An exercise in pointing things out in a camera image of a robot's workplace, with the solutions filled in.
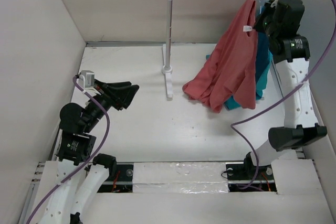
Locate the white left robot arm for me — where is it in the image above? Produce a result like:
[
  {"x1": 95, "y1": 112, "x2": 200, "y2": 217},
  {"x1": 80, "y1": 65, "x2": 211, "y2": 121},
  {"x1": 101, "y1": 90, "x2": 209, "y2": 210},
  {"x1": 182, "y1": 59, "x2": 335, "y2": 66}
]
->
[{"x1": 40, "y1": 79, "x2": 140, "y2": 223}]

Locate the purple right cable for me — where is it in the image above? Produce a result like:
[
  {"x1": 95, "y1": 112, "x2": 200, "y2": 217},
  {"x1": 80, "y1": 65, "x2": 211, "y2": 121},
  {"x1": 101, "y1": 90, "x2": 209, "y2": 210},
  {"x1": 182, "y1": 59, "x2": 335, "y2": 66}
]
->
[{"x1": 230, "y1": 0, "x2": 336, "y2": 190}]

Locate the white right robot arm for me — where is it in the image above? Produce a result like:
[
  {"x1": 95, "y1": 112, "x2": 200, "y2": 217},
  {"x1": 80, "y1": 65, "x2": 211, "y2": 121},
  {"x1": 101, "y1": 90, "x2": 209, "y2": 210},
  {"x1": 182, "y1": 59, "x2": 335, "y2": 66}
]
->
[{"x1": 242, "y1": 0, "x2": 327, "y2": 178}]

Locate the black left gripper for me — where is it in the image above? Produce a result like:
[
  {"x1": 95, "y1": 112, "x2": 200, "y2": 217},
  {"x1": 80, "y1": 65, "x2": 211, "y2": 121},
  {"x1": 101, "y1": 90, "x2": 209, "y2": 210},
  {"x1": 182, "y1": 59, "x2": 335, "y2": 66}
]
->
[{"x1": 83, "y1": 78, "x2": 139, "y2": 131}]

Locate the red t shirt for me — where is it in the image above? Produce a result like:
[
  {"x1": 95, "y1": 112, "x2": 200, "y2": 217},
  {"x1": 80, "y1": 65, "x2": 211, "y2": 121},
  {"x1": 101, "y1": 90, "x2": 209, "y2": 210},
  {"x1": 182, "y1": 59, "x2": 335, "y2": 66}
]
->
[{"x1": 182, "y1": 0, "x2": 258, "y2": 113}]

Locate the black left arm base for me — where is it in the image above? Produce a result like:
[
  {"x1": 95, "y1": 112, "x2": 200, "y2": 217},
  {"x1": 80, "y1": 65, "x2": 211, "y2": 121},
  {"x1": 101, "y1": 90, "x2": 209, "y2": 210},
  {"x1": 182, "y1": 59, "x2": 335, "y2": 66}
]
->
[{"x1": 98, "y1": 163, "x2": 134, "y2": 193}]

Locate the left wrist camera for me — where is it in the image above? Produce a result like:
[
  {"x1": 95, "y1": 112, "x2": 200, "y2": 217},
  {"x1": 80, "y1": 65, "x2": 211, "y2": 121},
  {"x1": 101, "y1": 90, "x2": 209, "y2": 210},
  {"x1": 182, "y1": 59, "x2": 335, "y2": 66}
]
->
[{"x1": 77, "y1": 70, "x2": 96, "y2": 93}]

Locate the teal t shirt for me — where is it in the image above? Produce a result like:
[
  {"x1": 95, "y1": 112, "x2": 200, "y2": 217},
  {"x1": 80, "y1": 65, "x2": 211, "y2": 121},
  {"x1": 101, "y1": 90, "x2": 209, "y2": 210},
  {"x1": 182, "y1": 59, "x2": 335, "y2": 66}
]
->
[{"x1": 205, "y1": 31, "x2": 272, "y2": 111}]

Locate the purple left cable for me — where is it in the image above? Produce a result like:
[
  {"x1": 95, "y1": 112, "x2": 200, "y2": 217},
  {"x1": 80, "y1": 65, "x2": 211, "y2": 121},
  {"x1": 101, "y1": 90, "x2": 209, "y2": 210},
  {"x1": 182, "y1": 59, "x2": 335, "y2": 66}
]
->
[{"x1": 25, "y1": 74, "x2": 110, "y2": 224}]

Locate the purple cable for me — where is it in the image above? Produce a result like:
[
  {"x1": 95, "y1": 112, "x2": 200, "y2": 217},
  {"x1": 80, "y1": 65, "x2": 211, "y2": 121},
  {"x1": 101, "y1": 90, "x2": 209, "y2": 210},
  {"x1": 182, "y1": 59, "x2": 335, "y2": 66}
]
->
[
  {"x1": 25, "y1": 74, "x2": 110, "y2": 224},
  {"x1": 230, "y1": 0, "x2": 336, "y2": 190}
]

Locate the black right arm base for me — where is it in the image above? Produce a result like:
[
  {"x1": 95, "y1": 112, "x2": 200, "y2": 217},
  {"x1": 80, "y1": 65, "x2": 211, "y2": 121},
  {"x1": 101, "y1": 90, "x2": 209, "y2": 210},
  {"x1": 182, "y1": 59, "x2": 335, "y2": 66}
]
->
[{"x1": 221, "y1": 153, "x2": 277, "y2": 192}]

